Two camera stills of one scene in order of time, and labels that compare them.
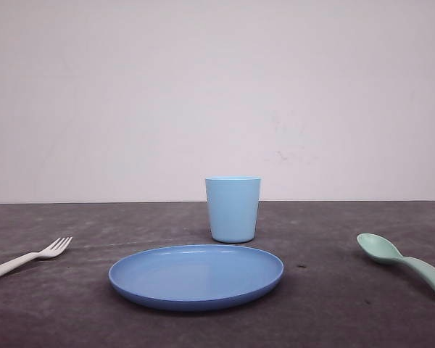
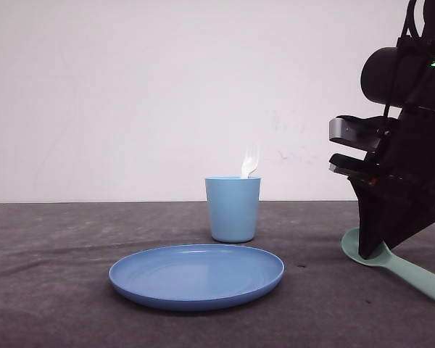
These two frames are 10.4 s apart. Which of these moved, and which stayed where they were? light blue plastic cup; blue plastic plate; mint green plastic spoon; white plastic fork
Moved: white plastic fork; mint green plastic spoon
Stayed: blue plastic plate; light blue plastic cup
